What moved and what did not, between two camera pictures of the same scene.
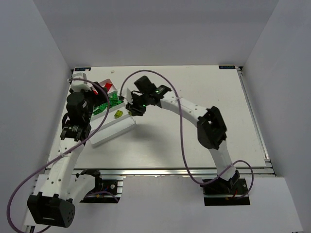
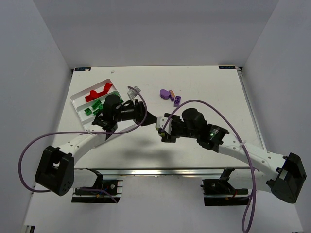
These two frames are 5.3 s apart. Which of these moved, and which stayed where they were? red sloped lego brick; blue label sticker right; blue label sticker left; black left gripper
Moved: black left gripper
Stayed: red sloped lego brick; blue label sticker right; blue label sticker left
